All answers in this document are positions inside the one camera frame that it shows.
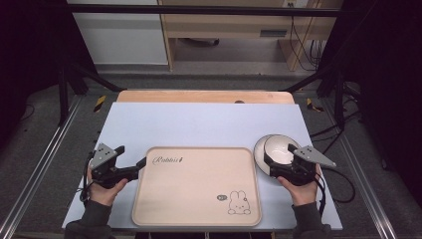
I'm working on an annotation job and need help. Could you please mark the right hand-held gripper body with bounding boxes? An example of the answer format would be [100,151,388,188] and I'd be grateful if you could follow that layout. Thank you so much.
[288,144,337,187]

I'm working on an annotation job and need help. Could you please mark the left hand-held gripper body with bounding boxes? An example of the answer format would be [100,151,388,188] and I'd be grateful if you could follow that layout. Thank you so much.
[89,142,138,189]

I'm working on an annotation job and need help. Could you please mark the white bowl with dark rim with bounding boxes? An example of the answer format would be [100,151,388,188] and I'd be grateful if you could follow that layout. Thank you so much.
[253,133,302,177]

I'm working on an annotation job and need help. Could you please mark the beige tray with rabbit print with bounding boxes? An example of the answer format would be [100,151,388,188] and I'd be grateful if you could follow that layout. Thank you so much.
[131,145,263,228]

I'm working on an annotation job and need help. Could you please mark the person's right hand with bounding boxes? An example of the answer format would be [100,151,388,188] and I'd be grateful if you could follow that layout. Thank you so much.
[277,163,323,207]

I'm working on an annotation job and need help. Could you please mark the person's left hand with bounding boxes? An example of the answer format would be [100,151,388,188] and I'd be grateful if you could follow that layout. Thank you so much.
[86,167,130,207]

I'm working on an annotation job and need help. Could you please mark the yellow black striped tape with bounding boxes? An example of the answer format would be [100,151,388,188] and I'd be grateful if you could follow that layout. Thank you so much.
[305,97,325,113]
[93,95,108,114]

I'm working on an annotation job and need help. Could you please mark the pale blue table mat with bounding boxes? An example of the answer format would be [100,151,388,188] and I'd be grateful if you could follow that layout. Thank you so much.
[62,102,343,231]

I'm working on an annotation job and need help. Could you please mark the wooden table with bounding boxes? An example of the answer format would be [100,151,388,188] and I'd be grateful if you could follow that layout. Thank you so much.
[115,89,296,105]

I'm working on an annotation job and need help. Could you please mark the white cabinet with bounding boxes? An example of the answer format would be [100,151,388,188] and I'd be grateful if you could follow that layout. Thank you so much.
[66,0,169,66]

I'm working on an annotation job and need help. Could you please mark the black curtain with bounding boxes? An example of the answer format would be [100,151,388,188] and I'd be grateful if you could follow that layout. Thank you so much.
[0,0,98,152]
[325,0,422,202]

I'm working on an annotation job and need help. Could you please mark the dark object under desk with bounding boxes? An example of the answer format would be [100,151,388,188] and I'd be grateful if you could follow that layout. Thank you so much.
[180,37,221,48]

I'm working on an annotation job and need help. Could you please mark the light wooden desk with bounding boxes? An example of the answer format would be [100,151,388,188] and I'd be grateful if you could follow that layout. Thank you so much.
[156,0,344,73]

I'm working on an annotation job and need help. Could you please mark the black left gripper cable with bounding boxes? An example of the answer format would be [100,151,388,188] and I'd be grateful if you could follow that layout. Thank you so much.
[79,150,97,204]

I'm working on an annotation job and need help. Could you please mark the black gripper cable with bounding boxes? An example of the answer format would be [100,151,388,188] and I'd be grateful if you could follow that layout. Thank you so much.
[313,164,357,219]
[79,150,97,204]

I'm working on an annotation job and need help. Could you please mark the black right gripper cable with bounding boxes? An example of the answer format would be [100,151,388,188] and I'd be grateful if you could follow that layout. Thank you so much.
[313,164,357,219]

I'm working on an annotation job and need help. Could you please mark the black floor cables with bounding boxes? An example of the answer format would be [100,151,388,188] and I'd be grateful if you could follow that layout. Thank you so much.
[309,83,363,156]

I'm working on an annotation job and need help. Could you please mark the aluminium floor rail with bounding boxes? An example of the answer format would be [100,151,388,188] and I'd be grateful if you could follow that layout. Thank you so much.
[321,99,400,239]
[0,95,85,239]

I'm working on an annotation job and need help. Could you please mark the black metal frame stand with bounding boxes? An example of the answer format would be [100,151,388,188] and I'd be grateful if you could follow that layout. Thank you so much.
[57,61,124,127]
[282,64,346,131]

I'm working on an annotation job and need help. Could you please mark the thin black floor cable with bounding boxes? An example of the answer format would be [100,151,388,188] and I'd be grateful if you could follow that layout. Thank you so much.
[19,104,36,122]

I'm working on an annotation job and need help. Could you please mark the black hanging cables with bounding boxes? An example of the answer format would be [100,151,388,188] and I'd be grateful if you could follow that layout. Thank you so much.
[289,14,325,72]

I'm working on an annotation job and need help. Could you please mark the black horizontal frame bar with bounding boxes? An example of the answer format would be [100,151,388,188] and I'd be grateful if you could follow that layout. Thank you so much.
[67,3,343,18]

